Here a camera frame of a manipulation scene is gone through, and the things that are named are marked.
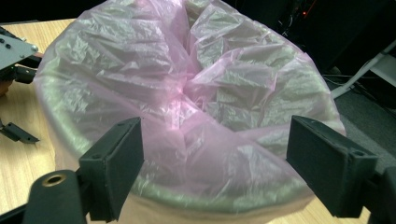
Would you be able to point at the green plastic bucket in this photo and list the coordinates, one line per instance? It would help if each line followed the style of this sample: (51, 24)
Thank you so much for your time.
(174, 196)

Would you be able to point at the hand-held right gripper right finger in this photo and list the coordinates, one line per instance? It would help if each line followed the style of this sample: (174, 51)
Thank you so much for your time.
(330, 168)

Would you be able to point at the pink plastic bag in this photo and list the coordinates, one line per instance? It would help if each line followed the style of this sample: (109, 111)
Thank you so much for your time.
(193, 81)

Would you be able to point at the white metal stand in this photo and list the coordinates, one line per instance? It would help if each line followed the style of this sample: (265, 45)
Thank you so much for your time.
(367, 70)

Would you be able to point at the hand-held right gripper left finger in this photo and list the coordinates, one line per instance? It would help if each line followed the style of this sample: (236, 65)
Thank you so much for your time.
(115, 168)

